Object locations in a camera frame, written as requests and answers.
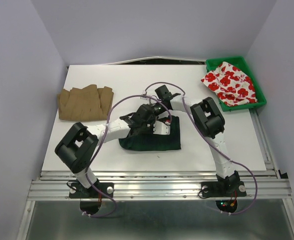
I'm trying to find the dark green plaid skirt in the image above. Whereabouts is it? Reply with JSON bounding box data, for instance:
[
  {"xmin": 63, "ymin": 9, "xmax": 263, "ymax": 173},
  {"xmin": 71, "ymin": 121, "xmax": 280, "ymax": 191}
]
[{"xmin": 118, "ymin": 116, "xmax": 181, "ymax": 152}]

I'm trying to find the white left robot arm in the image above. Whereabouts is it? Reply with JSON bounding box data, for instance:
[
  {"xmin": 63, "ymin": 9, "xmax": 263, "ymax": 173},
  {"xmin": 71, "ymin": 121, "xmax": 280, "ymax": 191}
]
[{"xmin": 54, "ymin": 104, "xmax": 157, "ymax": 197}]

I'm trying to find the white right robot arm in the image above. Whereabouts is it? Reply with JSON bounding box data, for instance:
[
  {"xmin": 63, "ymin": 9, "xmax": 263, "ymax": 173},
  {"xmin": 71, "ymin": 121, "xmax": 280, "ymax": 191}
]
[{"xmin": 155, "ymin": 85, "xmax": 241, "ymax": 199}]

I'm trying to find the folded tan skirt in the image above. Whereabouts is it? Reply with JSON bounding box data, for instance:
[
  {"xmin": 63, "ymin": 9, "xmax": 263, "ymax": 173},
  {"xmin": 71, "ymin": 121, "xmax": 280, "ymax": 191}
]
[{"xmin": 57, "ymin": 84, "xmax": 114, "ymax": 122}]

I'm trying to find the red floral white skirt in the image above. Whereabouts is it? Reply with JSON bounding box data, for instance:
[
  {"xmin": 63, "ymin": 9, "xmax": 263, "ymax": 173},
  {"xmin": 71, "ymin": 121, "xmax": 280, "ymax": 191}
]
[{"xmin": 201, "ymin": 61, "xmax": 258, "ymax": 107}]

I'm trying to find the green plastic tray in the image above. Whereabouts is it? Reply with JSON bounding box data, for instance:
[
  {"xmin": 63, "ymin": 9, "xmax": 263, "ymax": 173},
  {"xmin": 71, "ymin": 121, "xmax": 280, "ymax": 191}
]
[{"xmin": 206, "ymin": 55, "xmax": 268, "ymax": 113}]

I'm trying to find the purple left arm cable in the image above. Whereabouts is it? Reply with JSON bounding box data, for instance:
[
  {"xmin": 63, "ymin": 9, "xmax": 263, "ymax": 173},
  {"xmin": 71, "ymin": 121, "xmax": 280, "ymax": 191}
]
[{"xmin": 81, "ymin": 94, "xmax": 172, "ymax": 218}]

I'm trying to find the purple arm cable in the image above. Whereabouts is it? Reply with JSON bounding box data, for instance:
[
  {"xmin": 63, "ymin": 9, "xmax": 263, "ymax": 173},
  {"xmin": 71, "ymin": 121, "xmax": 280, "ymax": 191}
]
[
  {"xmin": 81, "ymin": 94, "xmax": 172, "ymax": 218},
  {"xmin": 143, "ymin": 81, "xmax": 259, "ymax": 216}
]

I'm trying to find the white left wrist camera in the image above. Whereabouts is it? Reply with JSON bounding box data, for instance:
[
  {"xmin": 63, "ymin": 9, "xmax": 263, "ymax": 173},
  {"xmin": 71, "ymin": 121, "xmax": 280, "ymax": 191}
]
[{"xmin": 153, "ymin": 120, "xmax": 171, "ymax": 136}]

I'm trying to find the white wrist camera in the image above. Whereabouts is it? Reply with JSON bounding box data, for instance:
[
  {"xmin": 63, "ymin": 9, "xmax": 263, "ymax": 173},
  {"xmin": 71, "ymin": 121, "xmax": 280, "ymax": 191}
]
[
  {"xmin": 153, "ymin": 120, "xmax": 171, "ymax": 136},
  {"xmin": 140, "ymin": 90, "xmax": 155, "ymax": 104}
]

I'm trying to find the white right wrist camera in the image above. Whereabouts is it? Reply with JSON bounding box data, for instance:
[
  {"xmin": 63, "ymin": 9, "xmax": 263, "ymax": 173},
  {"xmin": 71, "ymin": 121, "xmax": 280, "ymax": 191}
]
[{"xmin": 140, "ymin": 90, "xmax": 155, "ymax": 104}]

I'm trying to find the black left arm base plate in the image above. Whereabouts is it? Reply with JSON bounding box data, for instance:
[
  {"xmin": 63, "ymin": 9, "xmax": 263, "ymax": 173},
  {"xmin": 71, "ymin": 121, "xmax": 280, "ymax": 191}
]
[{"xmin": 66, "ymin": 181, "xmax": 114, "ymax": 199}]

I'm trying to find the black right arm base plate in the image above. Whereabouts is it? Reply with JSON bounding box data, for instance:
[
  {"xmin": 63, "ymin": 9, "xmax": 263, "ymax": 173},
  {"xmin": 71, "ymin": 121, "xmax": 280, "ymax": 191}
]
[{"xmin": 198, "ymin": 181, "xmax": 247, "ymax": 199}]

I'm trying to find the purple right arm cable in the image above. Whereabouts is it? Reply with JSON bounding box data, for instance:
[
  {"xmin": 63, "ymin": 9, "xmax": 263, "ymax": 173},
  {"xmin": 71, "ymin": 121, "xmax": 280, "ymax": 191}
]
[{"xmin": 143, "ymin": 81, "xmax": 259, "ymax": 216}]

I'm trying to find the aluminium rail frame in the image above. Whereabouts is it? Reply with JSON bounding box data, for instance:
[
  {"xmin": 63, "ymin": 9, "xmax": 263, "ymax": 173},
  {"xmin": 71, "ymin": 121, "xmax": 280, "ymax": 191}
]
[{"xmin": 16, "ymin": 159, "xmax": 294, "ymax": 240}]

